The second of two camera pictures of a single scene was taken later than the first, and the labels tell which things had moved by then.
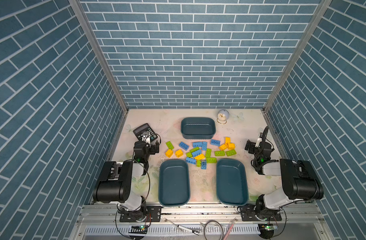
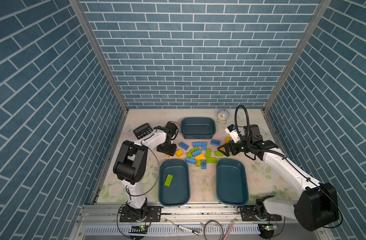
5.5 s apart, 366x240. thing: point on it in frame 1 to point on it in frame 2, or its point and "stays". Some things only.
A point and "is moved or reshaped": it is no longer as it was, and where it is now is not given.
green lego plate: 170,145 is moved or reshaped
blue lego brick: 184,146 stays
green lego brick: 194,149 stays
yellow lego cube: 179,153 stays
